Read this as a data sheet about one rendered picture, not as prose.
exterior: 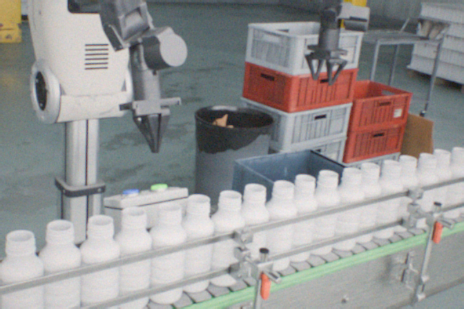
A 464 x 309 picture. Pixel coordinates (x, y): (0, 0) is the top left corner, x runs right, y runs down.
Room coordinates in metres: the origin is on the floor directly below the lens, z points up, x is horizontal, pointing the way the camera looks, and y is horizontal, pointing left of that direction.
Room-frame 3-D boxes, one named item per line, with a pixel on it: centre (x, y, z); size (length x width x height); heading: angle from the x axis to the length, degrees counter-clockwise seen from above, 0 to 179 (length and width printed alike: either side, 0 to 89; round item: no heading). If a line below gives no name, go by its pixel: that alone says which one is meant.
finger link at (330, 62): (1.67, -0.26, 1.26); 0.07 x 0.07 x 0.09; 37
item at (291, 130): (3.68, -0.40, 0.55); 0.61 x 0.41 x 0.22; 134
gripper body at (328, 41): (1.68, -0.25, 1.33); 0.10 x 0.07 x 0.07; 37
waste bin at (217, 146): (3.27, -0.03, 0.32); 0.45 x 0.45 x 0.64
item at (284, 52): (3.68, -0.40, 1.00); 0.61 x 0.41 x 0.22; 134
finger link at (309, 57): (1.70, -0.24, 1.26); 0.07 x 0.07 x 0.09; 37
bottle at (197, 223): (0.92, 0.04, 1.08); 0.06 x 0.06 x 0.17
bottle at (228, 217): (0.95, -0.01, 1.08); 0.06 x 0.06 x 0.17
